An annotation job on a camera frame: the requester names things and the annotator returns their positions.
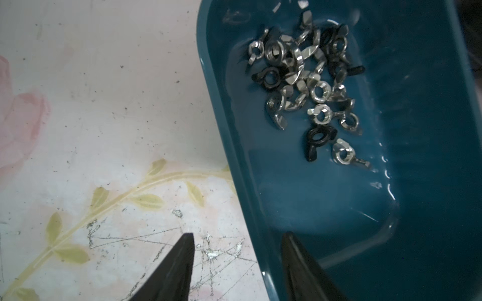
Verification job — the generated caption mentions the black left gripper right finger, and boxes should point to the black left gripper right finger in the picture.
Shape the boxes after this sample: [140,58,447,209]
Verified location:
[281,232,348,301]

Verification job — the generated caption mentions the silver wing nut left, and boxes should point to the silver wing nut left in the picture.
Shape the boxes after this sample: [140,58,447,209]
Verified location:
[265,92,287,130]

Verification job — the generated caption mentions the silver wing nut centre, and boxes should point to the silver wing nut centre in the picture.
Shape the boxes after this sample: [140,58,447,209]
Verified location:
[307,104,333,125]

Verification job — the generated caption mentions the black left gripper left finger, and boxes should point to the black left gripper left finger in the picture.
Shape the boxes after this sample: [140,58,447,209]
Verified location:
[131,233,195,301]

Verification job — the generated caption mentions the teal plastic storage box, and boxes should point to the teal plastic storage box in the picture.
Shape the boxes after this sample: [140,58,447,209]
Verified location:
[197,1,481,300]

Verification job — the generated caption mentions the black wing nut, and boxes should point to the black wing nut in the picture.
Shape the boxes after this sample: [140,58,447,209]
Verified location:
[252,66,282,91]
[306,125,338,162]

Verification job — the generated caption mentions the black wing nut left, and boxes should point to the black wing nut left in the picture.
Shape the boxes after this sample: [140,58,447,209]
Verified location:
[252,66,282,91]

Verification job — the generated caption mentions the silver wing nut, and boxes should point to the silver wing nut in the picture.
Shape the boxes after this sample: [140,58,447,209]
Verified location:
[265,92,287,130]
[332,138,371,169]
[307,104,333,125]

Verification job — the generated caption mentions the black wing nut front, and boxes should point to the black wing nut front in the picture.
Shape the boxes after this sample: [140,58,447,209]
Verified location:
[306,125,338,162]

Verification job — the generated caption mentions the silver wing nut front right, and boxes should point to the silver wing nut front right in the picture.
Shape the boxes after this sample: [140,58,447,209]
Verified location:
[332,138,371,169]

